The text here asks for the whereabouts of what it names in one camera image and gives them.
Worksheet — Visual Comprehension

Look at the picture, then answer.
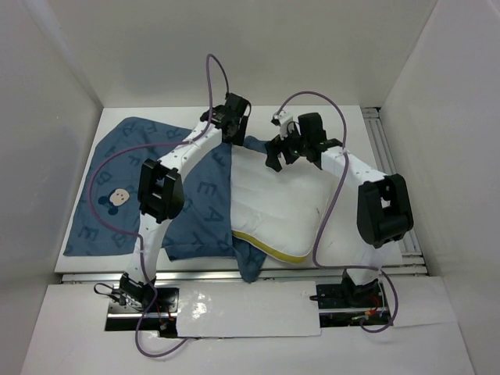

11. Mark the white cover plate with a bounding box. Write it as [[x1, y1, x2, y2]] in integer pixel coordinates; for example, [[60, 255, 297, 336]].
[[176, 281, 321, 338]]

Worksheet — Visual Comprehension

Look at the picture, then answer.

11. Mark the white pillow yellow edge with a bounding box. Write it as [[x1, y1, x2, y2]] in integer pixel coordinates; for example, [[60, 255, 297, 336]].
[[230, 148, 338, 264]]

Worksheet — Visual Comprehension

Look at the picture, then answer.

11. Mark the purple cable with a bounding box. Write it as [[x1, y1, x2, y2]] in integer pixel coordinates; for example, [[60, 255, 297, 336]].
[[87, 53, 231, 359], [271, 91, 398, 333]]

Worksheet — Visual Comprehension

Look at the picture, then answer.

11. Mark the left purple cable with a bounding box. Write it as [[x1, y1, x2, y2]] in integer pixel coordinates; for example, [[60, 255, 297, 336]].
[[87, 53, 231, 359]]

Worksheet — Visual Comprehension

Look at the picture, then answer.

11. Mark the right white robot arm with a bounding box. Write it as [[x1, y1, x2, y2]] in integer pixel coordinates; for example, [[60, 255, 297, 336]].
[[265, 111, 414, 307]]

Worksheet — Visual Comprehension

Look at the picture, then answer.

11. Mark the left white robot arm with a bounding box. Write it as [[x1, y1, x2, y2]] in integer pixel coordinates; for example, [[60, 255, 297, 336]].
[[119, 93, 252, 313]]

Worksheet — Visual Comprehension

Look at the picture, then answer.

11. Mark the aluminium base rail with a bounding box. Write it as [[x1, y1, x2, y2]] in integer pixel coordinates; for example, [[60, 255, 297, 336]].
[[58, 265, 427, 333]]

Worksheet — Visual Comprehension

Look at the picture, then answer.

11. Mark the aluminium side rail frame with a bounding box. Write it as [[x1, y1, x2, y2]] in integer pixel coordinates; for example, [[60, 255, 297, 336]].
[[360, 108, 428, 275]]

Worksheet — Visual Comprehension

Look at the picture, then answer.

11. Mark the blue letter print pillowcase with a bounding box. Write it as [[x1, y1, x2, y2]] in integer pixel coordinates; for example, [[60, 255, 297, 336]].
[[62, 117, 266, 283]]

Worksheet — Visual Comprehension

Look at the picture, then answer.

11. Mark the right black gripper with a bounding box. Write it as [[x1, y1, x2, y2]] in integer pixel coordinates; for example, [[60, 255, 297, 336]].
[[266, 121, 310, 172]]

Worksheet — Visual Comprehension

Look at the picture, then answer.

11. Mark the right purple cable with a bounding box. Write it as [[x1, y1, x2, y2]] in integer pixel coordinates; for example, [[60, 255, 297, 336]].
[[271, 91, 398, 333]]

